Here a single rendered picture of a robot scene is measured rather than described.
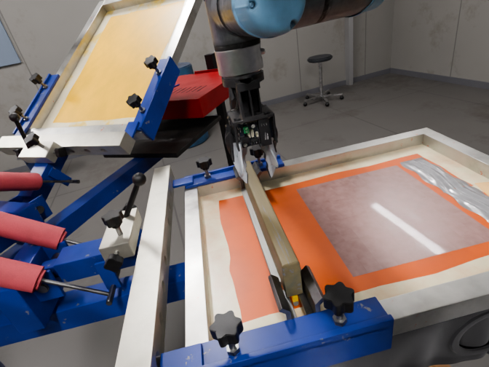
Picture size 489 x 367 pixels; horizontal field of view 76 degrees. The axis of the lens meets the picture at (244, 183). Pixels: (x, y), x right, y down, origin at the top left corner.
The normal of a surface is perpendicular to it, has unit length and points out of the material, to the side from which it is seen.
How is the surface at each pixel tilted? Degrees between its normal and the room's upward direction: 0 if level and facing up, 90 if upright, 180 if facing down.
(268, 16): 90
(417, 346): 97
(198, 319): 0
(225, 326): 0
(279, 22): 90
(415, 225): 0
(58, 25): 90
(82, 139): 32
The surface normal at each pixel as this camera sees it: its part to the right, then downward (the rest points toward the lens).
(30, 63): 0.31, 0.42
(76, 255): -0.17, -0.86
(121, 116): -0.33, -0.45
